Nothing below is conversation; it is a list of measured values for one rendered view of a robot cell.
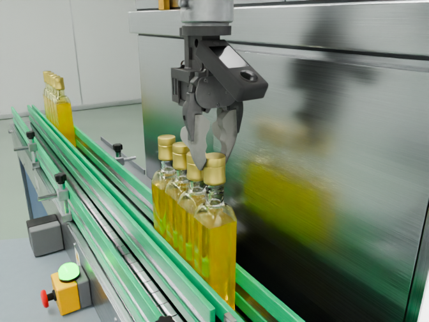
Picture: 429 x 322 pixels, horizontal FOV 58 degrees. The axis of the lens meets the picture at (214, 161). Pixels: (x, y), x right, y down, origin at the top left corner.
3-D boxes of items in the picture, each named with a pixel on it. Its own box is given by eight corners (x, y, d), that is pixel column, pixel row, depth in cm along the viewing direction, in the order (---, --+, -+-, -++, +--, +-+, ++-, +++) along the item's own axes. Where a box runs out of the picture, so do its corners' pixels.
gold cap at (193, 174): (210, 178, 66) (210, 154, 65) (192, 183, 65) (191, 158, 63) (200, 172, 69) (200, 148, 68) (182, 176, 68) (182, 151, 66)
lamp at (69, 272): (82, 278, 88) (80, 267, 87) (61, 285, 85) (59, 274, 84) (76, 268, 91) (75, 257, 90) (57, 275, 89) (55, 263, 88)
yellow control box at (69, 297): (92, 306, 90) (89, 279, 87) (59, 319, 86) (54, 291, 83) (84, 289, 95) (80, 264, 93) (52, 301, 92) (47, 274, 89)
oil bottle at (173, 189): (204, 276, 79) (203, 180, 72) (180, 287, 76) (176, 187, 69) (190, 263, 84) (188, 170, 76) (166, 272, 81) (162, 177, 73)
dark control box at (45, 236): (64, 250, 112) (60, 224, 109) (34, 259, 107) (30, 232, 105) (58, 237, 118) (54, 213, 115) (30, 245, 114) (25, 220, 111)
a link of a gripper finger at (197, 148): (187, 161, 65) (193, 106, 62) (205, 172, 60) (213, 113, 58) (170, 161, 63) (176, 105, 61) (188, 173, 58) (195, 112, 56)
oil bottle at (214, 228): (236, 312, 70) (239, 205, 62) (209, 324, 67) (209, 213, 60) (219, 294, 74) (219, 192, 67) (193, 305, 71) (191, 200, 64)
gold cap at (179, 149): (195, 167, 71) (195, 144, 70) (178, 171, 70) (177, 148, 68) (186, 161, 74) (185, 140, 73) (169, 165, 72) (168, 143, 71)
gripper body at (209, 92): (210, 100, 66) (210, 25, 62) (240, 110, 59) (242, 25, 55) (170, 105, 62) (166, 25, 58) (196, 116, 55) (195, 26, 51)
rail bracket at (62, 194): (74, 223, 101) (67, 175, 96) (44, 230, 97) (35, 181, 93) (70, 216, 104) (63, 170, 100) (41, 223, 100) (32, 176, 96)
